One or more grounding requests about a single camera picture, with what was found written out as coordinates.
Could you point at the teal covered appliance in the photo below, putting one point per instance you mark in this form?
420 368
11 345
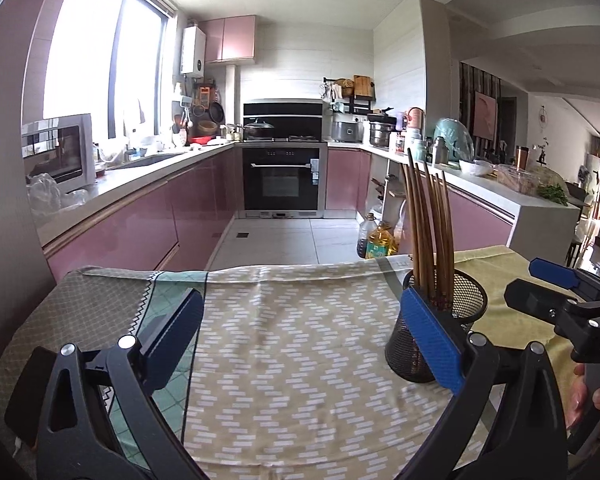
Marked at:
457 139

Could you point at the silver rice cooker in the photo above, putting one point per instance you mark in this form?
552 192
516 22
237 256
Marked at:
344 131

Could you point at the black wok on stove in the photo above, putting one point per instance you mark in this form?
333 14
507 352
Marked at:
259 130

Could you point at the built-in black oven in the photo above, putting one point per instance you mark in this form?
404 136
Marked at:
283 180

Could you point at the right hand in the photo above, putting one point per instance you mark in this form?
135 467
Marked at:
578 396

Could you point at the pink wall cabinet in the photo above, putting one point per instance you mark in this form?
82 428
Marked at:
230 40

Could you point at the cooking oil bottle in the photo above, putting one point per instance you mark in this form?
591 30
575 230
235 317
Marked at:
380 242

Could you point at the black range hood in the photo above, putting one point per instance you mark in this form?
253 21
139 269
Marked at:
300 119

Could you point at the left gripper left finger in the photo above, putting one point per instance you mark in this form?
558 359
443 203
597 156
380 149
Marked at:
165 340

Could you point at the dark wooden chopstick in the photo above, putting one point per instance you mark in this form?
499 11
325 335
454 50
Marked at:
425 250

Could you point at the steel stock pot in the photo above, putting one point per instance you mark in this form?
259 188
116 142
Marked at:
381 127

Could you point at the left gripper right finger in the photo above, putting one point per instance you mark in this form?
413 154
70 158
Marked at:
439 337

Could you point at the white water heater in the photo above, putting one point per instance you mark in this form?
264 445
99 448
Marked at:
193 52

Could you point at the patterned tablecloth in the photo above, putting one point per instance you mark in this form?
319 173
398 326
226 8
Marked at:
286 378

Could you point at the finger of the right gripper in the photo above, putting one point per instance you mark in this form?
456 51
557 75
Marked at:
545 304
553 273

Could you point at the white microwave oven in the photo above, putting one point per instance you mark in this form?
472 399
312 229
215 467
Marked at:
61 147

